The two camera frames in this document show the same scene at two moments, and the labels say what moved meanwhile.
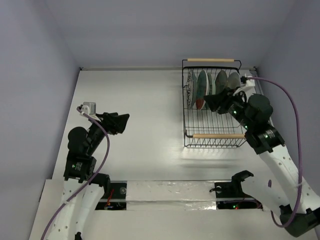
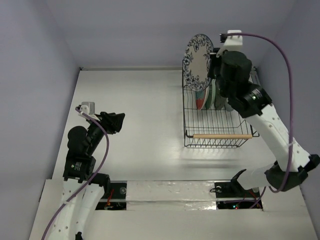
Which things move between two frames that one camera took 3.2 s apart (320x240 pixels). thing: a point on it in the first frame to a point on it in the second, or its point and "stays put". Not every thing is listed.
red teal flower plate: (203, 88) stays put
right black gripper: (225, 101) to (215, 67)
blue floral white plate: (191, 88) to (196, 64)
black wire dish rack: (203, 127) stays put
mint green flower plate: (212, 84) stays put
